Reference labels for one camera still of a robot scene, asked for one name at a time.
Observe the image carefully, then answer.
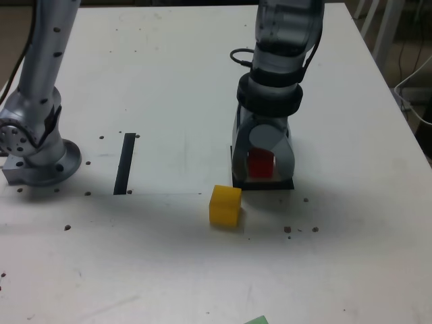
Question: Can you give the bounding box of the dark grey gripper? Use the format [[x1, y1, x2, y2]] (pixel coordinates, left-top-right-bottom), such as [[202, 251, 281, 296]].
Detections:
[[231, 106, 297, 184]]

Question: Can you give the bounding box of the black looped cable with plug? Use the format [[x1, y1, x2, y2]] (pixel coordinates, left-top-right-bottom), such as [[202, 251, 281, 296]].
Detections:
[[230, 48, 256, 68]]

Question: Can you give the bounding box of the white chair frame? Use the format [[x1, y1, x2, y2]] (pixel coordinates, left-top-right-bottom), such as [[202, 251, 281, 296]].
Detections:
[[352, 0, 381, 38]]

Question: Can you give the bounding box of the black tape square outline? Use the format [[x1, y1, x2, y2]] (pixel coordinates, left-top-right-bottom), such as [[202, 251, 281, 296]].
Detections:
[[229, 144, 295, 191]]

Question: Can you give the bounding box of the red cube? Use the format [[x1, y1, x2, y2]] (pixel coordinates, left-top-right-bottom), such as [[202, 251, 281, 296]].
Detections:
[[248, 147, 276, 179]]

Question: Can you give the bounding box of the thin black cable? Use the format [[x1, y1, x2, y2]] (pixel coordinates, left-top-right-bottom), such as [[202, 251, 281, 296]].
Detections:
[[398, 42, 408, 114]]

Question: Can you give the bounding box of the white cable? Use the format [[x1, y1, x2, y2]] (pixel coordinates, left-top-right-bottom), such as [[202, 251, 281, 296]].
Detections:
[[394, 55, 432, 126]]

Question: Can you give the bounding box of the white furniture leg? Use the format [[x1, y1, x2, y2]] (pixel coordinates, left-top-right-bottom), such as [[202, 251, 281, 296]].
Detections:
[[373, 0, 404, 67]]

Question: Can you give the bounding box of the yellow cube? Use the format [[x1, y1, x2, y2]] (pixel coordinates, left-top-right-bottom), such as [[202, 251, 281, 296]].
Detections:
[[208, 184, 243, 227]]

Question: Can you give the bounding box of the black tape strip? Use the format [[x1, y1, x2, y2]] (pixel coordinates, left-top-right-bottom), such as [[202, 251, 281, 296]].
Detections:
[[113, 132, 136, 196]]

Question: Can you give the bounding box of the black cable along wrist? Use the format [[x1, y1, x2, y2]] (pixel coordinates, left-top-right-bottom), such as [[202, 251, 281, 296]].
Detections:
[[300, 20, 325, 80]]

